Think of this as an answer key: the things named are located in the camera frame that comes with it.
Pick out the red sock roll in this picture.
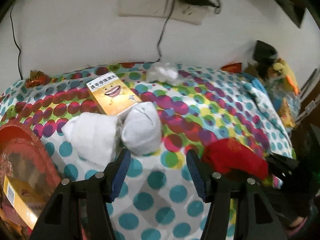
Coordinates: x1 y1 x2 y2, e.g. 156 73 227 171
202 137 269 180

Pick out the white wall socket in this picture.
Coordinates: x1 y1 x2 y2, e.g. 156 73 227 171
164 0 208 26

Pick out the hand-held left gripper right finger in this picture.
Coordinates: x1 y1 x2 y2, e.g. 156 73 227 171
186 149 288 240

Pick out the yellow box with smiling face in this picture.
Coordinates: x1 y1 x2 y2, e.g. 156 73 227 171
86 74 143 117

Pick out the crumpled white plastic wad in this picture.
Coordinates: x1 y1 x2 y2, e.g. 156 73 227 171
145 62 180 83

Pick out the round red basin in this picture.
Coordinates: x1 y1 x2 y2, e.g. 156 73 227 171
0 125 63 240

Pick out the black charger cable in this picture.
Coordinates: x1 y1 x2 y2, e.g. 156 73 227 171
156 2 175 63

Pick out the clear plastic bag of snacks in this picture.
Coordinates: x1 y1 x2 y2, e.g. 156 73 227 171
244 59 302 130

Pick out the yellow cardboard box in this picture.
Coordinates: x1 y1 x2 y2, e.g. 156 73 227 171
2 175 50 230

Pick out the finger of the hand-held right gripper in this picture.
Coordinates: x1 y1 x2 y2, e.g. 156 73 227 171
266 154 300 173
269 170 291 188

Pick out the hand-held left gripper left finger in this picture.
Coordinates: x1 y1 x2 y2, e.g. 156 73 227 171
29 148 132 240

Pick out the small black plug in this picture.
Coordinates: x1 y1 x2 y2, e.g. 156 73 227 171
205 0 222 14

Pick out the large white sock roll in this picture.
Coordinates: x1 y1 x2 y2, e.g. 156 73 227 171
61 112 123 167

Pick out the black device on stand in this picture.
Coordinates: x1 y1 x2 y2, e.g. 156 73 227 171
254 40 278 78

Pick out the round white sock roll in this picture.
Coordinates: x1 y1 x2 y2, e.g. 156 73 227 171
121 102 162 155

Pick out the red candy wrapper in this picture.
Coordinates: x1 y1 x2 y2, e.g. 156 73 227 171
26 70 52 88

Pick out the red snack packet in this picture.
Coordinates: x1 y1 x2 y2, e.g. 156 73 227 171
221 62 243 73

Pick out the person's right forearm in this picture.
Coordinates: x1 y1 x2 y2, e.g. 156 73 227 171
285 200 320 240

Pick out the long black cable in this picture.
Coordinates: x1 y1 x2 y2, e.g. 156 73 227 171
9 5 23 80

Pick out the polka dot blanket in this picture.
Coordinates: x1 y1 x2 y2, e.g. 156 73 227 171
0 62 297 240

